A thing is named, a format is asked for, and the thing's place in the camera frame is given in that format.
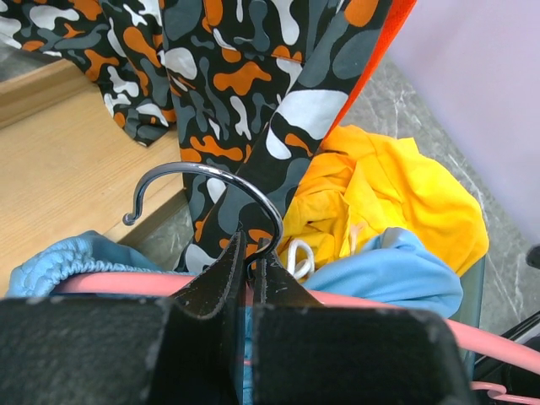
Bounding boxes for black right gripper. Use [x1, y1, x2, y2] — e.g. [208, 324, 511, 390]
[472, 244, 540, 397]

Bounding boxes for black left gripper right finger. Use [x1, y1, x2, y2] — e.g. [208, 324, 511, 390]
[251, 251, 477, 404]

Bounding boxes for light blue shorts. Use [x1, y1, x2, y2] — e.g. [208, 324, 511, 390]
[6, 227, 465, 405]

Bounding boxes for orange shorts on hanger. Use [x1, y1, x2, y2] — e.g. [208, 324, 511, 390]
[327, 0, 417, 134]

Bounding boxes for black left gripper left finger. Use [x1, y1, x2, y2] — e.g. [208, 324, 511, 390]
[1, 231, 246, 404]

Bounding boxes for wooden clothes rack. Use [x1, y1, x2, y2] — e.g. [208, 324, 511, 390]
[1, 61, 183, 289]

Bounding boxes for patterned shorts on hanger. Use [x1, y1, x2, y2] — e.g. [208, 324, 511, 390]
[0, 0, 396, 273]

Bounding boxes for yellow shorts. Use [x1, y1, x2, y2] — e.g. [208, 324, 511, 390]
[278, 126, 489, 276]

